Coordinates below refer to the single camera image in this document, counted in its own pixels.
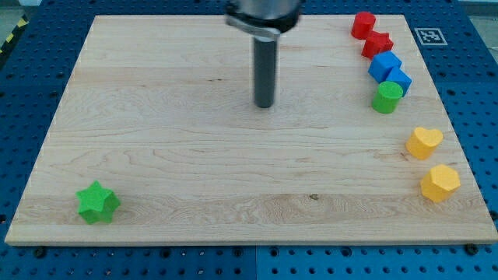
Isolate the white fiducial marker tag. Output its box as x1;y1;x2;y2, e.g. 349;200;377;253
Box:
414;27;447;46

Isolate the yellow heart block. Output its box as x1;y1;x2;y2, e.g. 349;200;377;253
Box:
405;127;444;160

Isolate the green cylinder block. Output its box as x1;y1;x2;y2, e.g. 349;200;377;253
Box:
372;81;403;114

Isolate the yellow black hazard tape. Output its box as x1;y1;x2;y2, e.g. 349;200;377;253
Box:
1;14;30;57

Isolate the light wooden board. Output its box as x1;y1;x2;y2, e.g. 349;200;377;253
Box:
5;15;497;247

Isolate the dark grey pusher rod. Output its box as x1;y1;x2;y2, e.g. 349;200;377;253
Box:
253;37;278;108

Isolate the blue diamond block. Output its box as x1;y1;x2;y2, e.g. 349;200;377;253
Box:
386;68;412;96

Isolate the yellow hexagon block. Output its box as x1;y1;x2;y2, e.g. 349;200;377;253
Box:
420;164;461;203

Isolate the red star block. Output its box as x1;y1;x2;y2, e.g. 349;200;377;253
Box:
361;31;394;59

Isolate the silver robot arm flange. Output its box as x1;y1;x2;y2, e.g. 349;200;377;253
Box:
225;0;302;40

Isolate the green star block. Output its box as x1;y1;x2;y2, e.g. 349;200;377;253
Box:
75;180;121;224

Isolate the blue cube block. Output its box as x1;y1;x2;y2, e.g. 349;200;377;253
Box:
368;51;402;83

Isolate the red cylinder block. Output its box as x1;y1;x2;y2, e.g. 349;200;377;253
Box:
351;11;377;40

